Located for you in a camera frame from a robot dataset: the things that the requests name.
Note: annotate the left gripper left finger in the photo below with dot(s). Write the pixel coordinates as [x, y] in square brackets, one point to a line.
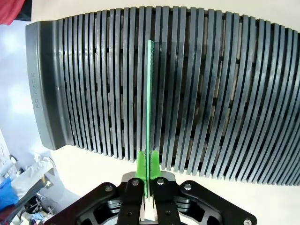
[131, 199]

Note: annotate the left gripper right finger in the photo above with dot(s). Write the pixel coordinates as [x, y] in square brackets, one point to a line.
[166, 199]

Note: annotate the green PCB board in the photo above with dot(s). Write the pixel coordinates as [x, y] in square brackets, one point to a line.
[148, 105]

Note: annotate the black slotted PCB rack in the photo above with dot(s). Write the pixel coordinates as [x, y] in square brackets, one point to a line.
[211, 93]

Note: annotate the person in blue shirt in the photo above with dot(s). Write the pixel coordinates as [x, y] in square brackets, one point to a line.
[7, 192]

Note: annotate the person in red jacket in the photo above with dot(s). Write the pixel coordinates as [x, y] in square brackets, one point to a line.
[11, 9]

